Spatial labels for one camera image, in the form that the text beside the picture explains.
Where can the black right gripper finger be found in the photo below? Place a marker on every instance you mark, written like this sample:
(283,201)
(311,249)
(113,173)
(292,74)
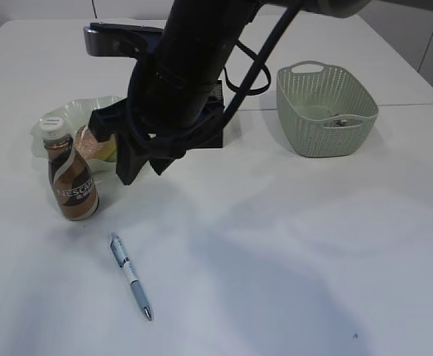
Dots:
(131,158)
(160,164)

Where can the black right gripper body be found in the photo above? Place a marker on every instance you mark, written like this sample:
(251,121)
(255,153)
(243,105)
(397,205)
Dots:
(163,103)

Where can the sugar coated bread roll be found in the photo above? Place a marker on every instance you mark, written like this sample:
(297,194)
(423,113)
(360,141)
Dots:
(89,148)

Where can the brown Nescafe coffee bottle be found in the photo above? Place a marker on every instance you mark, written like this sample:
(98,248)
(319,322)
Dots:
(69,175)

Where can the blue white pen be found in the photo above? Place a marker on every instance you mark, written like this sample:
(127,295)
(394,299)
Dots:
(123,261)

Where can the large paper ball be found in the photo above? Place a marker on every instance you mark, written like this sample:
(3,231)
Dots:
(338,121)

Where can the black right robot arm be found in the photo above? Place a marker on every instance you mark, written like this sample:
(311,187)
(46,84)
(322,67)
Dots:
(210,30)

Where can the black mesh pen holder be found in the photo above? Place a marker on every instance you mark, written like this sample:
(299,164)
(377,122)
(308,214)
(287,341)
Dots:
(211,112)

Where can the green wavy glass plate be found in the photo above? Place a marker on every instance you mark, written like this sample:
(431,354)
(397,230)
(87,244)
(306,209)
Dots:
(76,114)

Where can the green plastic basket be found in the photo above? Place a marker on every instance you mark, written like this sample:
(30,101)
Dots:
(308,94)

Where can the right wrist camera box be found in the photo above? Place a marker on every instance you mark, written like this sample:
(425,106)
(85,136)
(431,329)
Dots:
(120,40)

